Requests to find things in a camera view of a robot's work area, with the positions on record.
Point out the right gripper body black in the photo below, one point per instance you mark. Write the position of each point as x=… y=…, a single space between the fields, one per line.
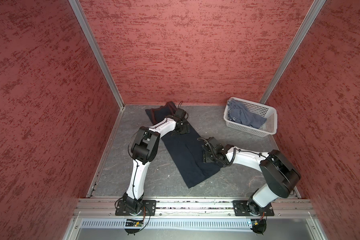
x=210 y=157

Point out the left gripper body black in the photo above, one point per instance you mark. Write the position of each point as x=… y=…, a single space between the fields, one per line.
x=183 y=129

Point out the navy tank top red trim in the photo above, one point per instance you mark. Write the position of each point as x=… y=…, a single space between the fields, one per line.
x=185 y=150

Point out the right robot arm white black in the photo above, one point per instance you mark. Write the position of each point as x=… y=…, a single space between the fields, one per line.
x=279 y=173

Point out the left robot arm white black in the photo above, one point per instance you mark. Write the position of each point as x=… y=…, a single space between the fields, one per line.
x=143 y=151

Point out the grey blue tank top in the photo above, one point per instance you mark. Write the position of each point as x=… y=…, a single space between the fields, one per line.
x=240 y=114

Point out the white plastic laundry basket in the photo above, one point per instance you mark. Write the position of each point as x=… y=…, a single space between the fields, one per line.
x=270 y=113

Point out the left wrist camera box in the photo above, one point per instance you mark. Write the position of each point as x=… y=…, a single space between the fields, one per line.
x=181 y=114

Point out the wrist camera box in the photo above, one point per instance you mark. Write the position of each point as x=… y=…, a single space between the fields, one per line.
x=181 y=114
x=215 y=144

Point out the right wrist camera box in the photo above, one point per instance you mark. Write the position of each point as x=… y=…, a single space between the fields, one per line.
x=215 y=144

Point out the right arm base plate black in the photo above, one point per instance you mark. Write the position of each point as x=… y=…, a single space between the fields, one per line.
x=251 y=209

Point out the right controller board with wires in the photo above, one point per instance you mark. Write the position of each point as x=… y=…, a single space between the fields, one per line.
x=259 y=226

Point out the controller board with wires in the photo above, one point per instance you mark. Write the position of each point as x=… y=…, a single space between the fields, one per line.
x=132 y=226
x=259 y=226

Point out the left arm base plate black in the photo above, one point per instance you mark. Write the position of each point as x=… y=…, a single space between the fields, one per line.
x=148 y=207

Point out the left controller board with wires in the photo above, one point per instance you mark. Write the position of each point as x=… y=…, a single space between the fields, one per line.
x=132 y=226

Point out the aluminium mounting rail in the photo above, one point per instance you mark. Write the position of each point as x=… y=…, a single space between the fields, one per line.
x=196 y=207

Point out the white slotted cable duct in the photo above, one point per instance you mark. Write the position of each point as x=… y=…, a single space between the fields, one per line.
x=239 y=225

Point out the left aluminium corner post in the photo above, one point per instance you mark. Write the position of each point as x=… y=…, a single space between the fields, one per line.
x=84 y=24

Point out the aluminium corner post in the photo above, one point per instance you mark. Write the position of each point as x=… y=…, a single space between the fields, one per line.
x=304 y=28
x=84 y=24

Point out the right aluminium corner post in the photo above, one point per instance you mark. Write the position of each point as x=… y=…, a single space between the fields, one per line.
x=304 y=28

